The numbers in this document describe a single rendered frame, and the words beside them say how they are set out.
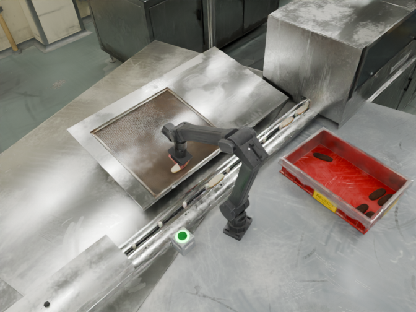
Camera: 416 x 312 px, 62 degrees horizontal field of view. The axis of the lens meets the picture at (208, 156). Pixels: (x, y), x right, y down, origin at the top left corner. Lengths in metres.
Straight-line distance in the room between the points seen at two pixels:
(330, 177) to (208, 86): 0.83
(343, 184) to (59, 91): 3.07
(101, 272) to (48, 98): 2.79
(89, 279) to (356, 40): 1.50
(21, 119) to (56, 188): 2.04
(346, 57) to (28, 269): 1.65
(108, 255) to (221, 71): 1.24
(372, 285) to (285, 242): 0.35
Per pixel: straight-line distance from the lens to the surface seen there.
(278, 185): 1.68
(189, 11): 3.47
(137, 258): 1.46
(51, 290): 1.44
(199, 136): 1.29
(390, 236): 1.66
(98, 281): 1.39
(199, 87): 2.01
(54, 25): 4.78
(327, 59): 1.84
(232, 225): 1.48
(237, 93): 2.01
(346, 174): 1.79
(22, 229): 1.77
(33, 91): 4.14
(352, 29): 1.88
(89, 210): 1.70
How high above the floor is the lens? 2.13
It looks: 47 degrees down
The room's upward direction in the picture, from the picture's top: 4 degrees counter-clockwise
